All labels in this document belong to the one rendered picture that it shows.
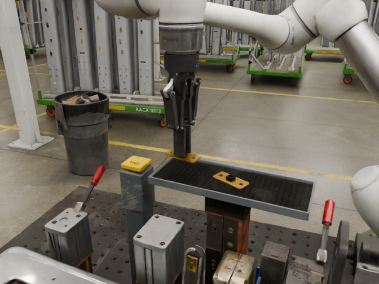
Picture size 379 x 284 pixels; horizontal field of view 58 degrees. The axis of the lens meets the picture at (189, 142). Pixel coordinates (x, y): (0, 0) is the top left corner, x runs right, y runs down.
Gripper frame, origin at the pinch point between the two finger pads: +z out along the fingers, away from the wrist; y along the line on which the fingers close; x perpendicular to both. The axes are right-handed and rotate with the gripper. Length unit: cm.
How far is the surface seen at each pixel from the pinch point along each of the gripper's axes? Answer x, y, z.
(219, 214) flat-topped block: 10.8, 0.8, 16.5
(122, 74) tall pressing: -279, -283, 69
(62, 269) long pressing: -15.0, 26.7, 25.1
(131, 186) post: -13.7, 3.8, 15.0
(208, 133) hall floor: -144, -281, 126
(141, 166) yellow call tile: -11.4, 1.9, 9.2
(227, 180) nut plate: 10.7, -2.6, 8.9
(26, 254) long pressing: -26.0, 28.0, 25.0
